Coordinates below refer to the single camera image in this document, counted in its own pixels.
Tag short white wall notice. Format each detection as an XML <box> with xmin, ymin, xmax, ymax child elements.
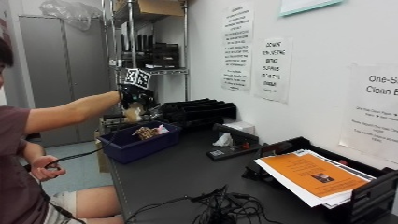
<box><xmin>255</xmin><ymin>36</ymin><xmax>295</xmax><ymax>105</ymax></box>

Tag black stacked paper trays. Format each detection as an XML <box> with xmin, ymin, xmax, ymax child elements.
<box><xmin>159</xmin><ymin>98</ymin><xmax>239</xmax><ymax>131</ymax></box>

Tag tan soft toy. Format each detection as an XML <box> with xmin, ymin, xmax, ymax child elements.
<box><xmin>124</xmin><ymin>102</ymin><xmax>147</xmax><ymax>123</ymax></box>

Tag white marker cube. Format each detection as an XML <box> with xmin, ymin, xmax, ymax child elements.
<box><xmin>124</xmin><ymin>67</ymin><xmax>153</xmax><ymax>91</ymax></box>

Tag white tissue box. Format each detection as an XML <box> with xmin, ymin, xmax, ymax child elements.
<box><xmin>223</xmin><ymin>120</ymin><xmax>256</xmax><ymax>136</ymax></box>

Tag blue plastic bin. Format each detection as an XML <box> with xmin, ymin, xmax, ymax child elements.
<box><xmin>98</xmin><ymin>120</ymin><xmax>183</xmax><ymax>165</ymax></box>

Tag large white wall notice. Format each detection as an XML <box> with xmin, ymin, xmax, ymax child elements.
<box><xmin>337</xmin><ymin>63</ymin><xmax>398</xmax><ymax>164</ymax></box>

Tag black organizers on shelf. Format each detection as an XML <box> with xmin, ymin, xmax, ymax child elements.
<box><xmin>120</xmin><ymin>33</ymin><xmax>181</xmax><ymax>70</ymax></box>

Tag the person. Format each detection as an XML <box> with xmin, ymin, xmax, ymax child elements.
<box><xmin>0</xmin><ymin>36</ymin><xmax>125</xmax><ymax>224</ymax></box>

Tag grey metal cabinet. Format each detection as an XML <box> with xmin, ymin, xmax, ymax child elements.
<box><xmin>18</xmin><ymin>15</ymin><xmax>112</xmax><ymax>149</ymax></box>

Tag tall white wall notice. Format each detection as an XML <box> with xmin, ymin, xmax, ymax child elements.
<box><xmin>220</xmin><ymin>2</ymin><xmax>256</xmax><ymax>93</ymax></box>

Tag teal framed whiteboard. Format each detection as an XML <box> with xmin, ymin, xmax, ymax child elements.
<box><xmin>279</xmin><ymin>0</ymin><xmax>346</xmax><ymax>18</ymax></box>

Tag black paper tray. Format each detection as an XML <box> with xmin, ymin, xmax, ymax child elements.
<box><xmin>241</xmin><ymin>135</ymin><xmax>398</xmax><ymax>224</ymax></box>

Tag black glove cable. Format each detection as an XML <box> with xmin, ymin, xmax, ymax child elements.
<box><xmin>43</xmin><ymin>90</ymin><xmax>127</xmax><ymax>171</ymax></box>

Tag cardboard box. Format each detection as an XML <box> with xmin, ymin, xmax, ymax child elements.
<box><xmin>114</xmin><ymin>0</ymin><xmax>185</xmax><ymax>19</ymax></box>

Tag stack of white papers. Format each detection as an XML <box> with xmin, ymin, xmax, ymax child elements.
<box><xmin>253</xmin><ymin>148</ymin><xmax>378</xmax><ymax>210</ymax></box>

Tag metal wire shelf rack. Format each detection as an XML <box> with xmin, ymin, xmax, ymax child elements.
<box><xmin>102</xmin><ymin>0</ymin><xmax>191</xmax><ymax>102</ymax></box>

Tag tangle of black cables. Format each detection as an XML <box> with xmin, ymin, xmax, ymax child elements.
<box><xmin>124</xmin><ymin>184</ymin><xmax>284</xmax><ymax>224</ymax></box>

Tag spotted brown soft toy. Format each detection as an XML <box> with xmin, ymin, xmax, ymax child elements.
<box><xmin>131</xmin><ymin>126</ymin><xmax>161</xmax><ymax>141</ymax></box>

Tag orange paper sheet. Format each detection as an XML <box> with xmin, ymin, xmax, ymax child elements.
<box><xmin>260</xmin><ymin>152</ymin><xmax>370</xmax><ymax>199</ymax></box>

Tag clear plastic bag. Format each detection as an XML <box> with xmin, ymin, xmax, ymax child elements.
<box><xmin>39</xmin><ymin>0</ymin><xmax>104</xmax><ymax>32</ymax></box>

